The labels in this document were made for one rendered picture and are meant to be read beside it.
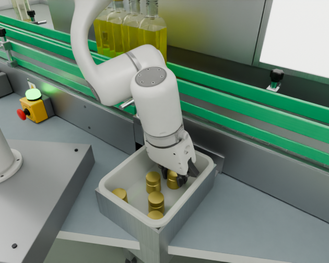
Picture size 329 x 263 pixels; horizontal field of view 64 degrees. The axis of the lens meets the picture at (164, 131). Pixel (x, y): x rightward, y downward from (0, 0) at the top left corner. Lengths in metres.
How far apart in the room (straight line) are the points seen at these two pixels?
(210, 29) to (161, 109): 0.41
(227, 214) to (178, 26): 0.53
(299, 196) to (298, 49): 0.33
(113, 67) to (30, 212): 0.33
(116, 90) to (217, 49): 0.40
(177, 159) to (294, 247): 0.30
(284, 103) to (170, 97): 0.33
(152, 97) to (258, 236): 0.38
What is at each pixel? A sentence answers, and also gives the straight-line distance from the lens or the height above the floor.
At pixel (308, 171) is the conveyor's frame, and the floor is 0.87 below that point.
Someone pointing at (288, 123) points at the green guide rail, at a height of 0.95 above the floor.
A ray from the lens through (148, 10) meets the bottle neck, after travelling 0.70.
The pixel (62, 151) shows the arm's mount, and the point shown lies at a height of 0.81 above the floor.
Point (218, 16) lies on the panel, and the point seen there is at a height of 1.09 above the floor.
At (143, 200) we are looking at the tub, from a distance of 0.62.
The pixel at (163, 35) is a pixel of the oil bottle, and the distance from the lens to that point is 0.72.
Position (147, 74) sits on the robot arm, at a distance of 0.42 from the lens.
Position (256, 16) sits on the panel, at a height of 1.10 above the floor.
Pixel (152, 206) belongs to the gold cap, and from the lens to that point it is 0.56.
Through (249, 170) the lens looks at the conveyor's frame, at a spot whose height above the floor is 0.80.
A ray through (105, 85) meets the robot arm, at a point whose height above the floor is 1.06.
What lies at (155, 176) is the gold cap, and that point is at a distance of 0.61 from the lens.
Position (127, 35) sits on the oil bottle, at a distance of 0.75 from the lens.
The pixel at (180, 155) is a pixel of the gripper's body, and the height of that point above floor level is 0.92.
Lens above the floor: 1.25
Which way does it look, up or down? 37 degrees down
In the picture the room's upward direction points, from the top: straight up
